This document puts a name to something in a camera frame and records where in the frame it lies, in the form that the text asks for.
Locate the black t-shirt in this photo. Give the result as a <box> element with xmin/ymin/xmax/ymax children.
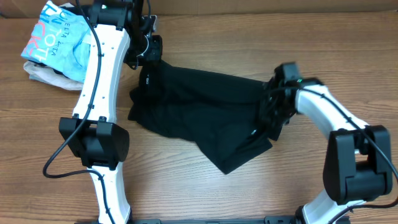
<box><xmin>128</xmin><ymin>61</ymin><xmax>282</xmax><ymax>174</ymax></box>

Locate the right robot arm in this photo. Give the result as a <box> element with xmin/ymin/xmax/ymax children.
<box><xmin>257</xmin><ymin>62</ymin><xmax>397</xmax><ymax>224</ymax></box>

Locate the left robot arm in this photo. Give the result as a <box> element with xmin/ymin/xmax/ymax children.
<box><xmin>58</xmin><ymin>0</ymin><xmax>162</xmax><ymax>223</ymax></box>

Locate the light blue printed t-shirt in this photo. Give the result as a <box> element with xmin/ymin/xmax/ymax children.
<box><xmin>21</xmin><ymin>1</ymin><xmax>91</xmax><ymax>83</ymax></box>

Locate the beige folded garment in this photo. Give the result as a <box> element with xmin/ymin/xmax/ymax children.
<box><xmin>23</xmin><ymin>61</ymin><xmax>83</xmax><ymax>91</ymax></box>

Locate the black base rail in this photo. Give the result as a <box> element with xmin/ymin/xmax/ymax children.
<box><xmin>74</xmin><ymin>215</ymin><xmax>352</xmax><ymax>224</ymax></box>

